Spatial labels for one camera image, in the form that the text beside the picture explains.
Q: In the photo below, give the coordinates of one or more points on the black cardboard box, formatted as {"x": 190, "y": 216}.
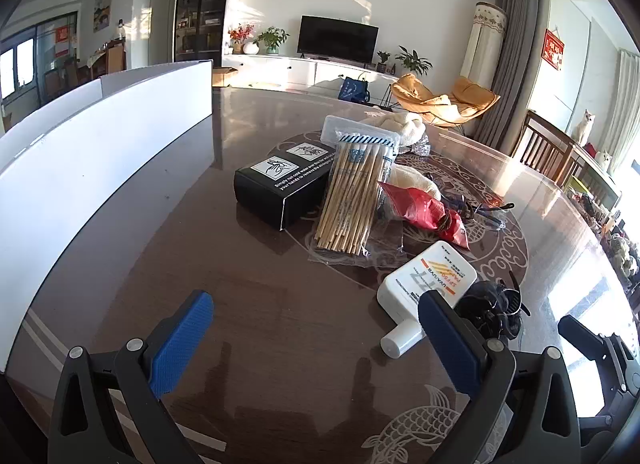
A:
{"x": 270, "y": 194}

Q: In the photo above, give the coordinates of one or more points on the black flat television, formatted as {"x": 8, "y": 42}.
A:
{"x": 337, "y": 39}

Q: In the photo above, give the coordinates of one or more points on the white television console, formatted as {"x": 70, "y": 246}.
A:
{"x": 300, "y": 72}

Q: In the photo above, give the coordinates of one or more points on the white sheer curtain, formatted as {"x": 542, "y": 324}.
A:
{"x": 625, "y": 109}

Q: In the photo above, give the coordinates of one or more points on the red wall hanging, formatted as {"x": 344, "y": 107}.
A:
{"x": 554, "y": 49}

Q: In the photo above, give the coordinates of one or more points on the large leafy potted plant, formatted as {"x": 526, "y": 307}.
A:
{"x": 412, "y": 60}

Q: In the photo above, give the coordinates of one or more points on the brown cardboard box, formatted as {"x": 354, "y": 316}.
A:
{"x": 224, "y": 77}

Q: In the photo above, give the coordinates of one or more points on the black bow hair claw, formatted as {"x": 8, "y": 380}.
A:
{"x": 485, "y": 304}

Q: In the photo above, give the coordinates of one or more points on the small potted plant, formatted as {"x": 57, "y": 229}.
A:
{"x": 383, "y": 58}

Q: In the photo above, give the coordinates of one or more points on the round white vase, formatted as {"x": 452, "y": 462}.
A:
{"x": 250, "y": 48}

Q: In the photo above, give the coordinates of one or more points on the orange lounge chair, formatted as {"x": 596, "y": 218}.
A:
{"x": 440, "y": 104}

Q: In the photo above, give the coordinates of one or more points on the cream knitted glove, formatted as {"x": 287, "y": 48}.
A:
{"x": 415, "y": 179}
{"x": 400, "y": 124}

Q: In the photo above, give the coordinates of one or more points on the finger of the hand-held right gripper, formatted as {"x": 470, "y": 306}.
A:
{"x": 582, "y": 333}

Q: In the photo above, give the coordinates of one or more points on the blue tote bag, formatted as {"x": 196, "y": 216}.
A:
{"x": 354, "y": 89}

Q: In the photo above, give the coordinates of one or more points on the covered floor air conditioner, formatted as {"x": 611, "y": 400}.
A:
{"x": 484, "y": 44}

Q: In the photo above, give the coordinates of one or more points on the white sunscreen bottle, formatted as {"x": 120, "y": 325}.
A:
{"x": 425, "y": 279}

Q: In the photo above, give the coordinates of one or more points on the red flower bouquet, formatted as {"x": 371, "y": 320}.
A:
{"x": 240, "y": 34}

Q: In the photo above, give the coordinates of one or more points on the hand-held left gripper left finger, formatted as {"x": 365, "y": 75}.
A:
{"x": 182, "y": 339}

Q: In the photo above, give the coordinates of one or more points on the cluttered side shelf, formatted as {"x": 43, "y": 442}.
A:
{"x": 610, "y": 229}

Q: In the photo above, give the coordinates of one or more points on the white lying cat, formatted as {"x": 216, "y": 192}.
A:
{"x": 605, "y": 160}

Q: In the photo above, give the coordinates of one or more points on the clear plastic box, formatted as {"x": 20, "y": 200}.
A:
{"x": 340, "y": 127}

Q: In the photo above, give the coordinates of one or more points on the red window poster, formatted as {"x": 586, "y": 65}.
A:
{"x": 62, "y": 40}

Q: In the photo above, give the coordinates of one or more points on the silver glitter bow clip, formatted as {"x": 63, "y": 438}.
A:
{"x": 417, "y": 147}

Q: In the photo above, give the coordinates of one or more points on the framed wall painting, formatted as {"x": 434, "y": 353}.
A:
{"x": 102, "y": 12}

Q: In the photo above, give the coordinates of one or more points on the dark glass display cabinet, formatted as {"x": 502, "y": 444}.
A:
{"x": 202, "y": 4}

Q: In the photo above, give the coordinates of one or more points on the pack of bamboo chopsticks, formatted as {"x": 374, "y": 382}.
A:
{"x": 350, "y": 194}

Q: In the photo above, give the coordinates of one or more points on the clear rimless glasses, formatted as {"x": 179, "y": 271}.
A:
{"x": 492, "y": 211}

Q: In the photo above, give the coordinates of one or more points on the brown dining chairs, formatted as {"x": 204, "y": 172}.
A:
{"x": 115, "y": 59}

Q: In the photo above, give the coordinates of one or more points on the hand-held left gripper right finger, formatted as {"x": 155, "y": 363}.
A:
{"x": 447, "y": 344}

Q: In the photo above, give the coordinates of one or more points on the red candy-shaped packet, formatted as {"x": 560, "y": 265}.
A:
{"x": 415, "y": 206}

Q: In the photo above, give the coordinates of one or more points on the grey curtain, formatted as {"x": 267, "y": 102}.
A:
{"x": 510, "y": 59}

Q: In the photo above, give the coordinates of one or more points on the white door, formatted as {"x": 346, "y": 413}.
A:
{"x": 163, "y": 24}

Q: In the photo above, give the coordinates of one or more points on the green potted plant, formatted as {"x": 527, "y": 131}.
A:
{"x": 272, "y": 38}

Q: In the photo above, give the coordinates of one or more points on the dark-framed window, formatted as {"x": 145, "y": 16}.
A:
{"x": 30, "y": 64}

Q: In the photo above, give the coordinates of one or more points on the white sitting cat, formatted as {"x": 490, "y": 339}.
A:
{"x": 584, "y": 129}

